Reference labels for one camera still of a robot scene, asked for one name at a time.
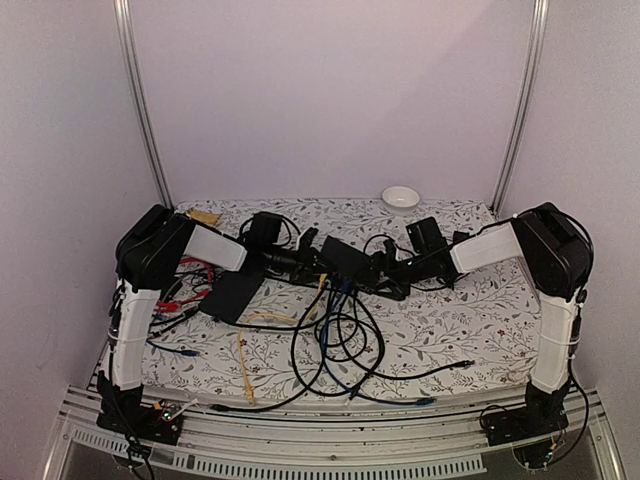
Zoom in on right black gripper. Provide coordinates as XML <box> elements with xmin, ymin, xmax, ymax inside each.
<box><xmin>357</xmin><ymin>253</ymin><xmax>431</xmax><ymax>303</ymax></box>

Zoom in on right aluminium frame post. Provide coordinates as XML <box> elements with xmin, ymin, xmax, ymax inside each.
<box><xmin>490</xmin><ymin>0</ymin><xmax>550</xmax><ymax>215</ymax></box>

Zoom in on black TP-Link network switch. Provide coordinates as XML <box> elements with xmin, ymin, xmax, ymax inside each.
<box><xmin>321</xmin><ymin>236</ymin><xmax>379</xmax><ymax>288</ymax></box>

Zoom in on left aluminium frame post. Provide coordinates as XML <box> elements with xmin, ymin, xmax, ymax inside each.
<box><xmin>113</xmin><ymin>0</ymin><xmax>174</xmax><ymax>208</ymax></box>

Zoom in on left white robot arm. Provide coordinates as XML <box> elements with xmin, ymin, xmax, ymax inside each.
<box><xmin>97</xmin><ymin>205</ymin><xmax>320</xmax><ymax>445</ymax></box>

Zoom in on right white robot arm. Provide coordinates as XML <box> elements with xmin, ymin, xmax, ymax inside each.
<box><xmin>371</xmin><ymin>202</ymin><xmax>594</xmax><ymax>446</ymax></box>

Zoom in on black ethernet cable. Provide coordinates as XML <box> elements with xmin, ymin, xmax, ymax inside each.
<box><xmin>209</xmin><ymin>279</ymin><xmax>476</xmax><ymax>414</ymax></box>

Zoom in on white bowl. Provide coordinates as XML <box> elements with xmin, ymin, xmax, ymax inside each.
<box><xmin>381</xmin><ymin>186</ymin><xmax>420</xmax><ymax>212</ymax></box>

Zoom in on red ethernet cables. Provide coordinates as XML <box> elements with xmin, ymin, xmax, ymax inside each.
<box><xmin>157</xmin><ymin>257</ymin><xmax>221</xmax><ymax>314</ymax></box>

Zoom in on aluminium front rail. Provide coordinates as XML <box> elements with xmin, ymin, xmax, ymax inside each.
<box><xmin>43</xmin><ymin>387</ymin><xmax>625</xmax><ymax>479</ymax></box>

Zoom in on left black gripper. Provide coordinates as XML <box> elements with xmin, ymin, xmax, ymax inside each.
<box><xmin>265</xmin><ymin>242</ymin><xmax>339</xmax><ymax>285</ymax></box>

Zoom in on blue ethernet cable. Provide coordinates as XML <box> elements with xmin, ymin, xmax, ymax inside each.
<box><xmin>317</xmin><ymin>282</ymin><xmax>436</xmax><ymax>406</ymax></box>

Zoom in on aluminium frame post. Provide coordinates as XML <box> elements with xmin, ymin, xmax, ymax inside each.
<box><xmin>113</xmin><ymin>0</ymin><xmax>174</xmax><ymax>208</ymax></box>
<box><xmin>490</xmin><ymin>0</ymin><xmax>550</xmax><ymax>215</ymax></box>

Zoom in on yellow ethernet cable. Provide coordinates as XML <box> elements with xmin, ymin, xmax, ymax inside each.
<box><xmin>235</xmin><ymin>272</ymin><xmax>329</xmax><ymax>405</ymax></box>

